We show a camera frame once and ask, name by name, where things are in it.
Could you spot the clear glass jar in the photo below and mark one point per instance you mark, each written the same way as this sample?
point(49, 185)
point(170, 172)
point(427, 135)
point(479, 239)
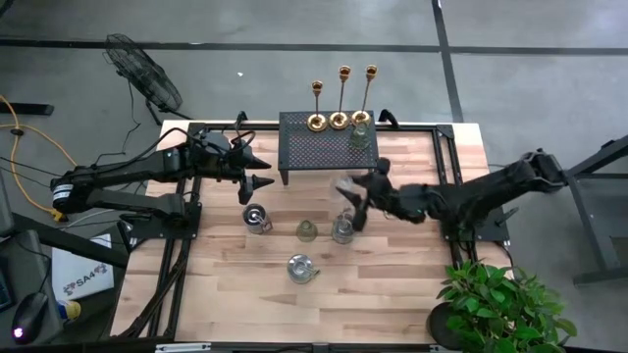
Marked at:
point(342, 230)
point(254, 218)

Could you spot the tall gold candlestick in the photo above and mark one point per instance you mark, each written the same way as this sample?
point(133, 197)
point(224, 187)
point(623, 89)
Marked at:
point(339, 120)
point(361, 117)

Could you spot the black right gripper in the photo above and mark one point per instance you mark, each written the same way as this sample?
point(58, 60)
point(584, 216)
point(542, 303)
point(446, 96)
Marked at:
point(380, 193)

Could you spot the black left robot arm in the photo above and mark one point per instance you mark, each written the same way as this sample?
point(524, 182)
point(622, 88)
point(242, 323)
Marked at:
point(122, 171)

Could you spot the short gold candlestick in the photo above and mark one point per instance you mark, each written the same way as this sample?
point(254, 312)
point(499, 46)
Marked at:
point(317, 122)

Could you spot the black computer mouse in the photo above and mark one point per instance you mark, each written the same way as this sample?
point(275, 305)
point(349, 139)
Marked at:
point(29, 316)

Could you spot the black table clamp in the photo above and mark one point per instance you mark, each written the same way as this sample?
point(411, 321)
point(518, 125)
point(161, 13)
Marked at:
point(240, 119)
point(389, 117)

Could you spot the small yellow blue object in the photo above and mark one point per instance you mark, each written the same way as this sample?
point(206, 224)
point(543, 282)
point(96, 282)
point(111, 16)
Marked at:
point(71, 310)

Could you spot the black plant pot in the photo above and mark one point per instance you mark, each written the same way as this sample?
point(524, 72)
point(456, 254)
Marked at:
point(439, 326)

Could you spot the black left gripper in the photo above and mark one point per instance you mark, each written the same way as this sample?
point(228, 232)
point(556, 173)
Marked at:
point(221, 157)

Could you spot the black aluminium table frame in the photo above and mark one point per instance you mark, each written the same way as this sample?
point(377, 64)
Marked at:
point(417, 128)

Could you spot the white printed paper sheet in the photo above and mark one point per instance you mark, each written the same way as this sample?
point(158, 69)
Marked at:
point(81, 279)

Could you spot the black slanted stand leg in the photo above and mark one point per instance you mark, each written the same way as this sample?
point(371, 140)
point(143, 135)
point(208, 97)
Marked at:
point(73, 242)

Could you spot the black metal stand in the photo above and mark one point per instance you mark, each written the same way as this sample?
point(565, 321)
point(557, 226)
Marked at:
point(591, 225)

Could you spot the green leafy plant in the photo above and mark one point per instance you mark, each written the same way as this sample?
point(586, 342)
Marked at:
point(495, 304)

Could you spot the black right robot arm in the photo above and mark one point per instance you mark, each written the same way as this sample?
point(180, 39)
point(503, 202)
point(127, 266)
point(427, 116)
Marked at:
point(490, 191)

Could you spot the black floor fan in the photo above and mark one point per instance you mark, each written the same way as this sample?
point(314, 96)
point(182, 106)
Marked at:
point(142, 73)

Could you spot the black perforated metal shelf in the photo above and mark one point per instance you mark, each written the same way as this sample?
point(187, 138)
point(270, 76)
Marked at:
point(314, 147)

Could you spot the grey side desk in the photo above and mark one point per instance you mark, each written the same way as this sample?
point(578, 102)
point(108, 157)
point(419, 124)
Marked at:
point(24, 265)

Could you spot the black floor bar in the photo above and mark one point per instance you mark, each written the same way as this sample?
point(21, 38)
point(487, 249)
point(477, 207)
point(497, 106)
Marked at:
point(27, 109)

